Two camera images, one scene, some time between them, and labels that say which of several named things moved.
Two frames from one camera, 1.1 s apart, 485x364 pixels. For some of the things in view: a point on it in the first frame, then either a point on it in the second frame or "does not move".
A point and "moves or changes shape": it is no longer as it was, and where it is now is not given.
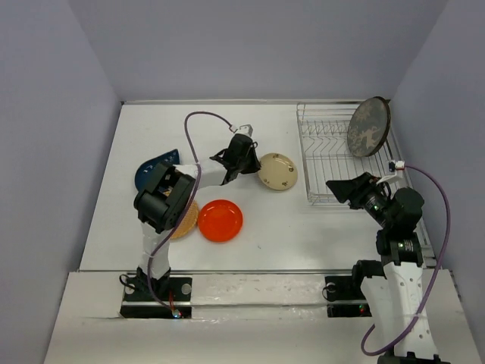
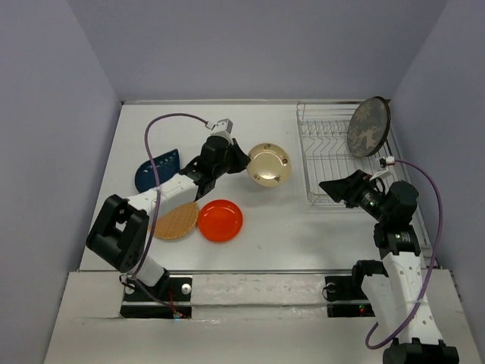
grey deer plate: [368, 126] does not move
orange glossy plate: [220, 221] does not move
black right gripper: [357, 188] does not move
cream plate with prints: [277, 171] moves or changes shape
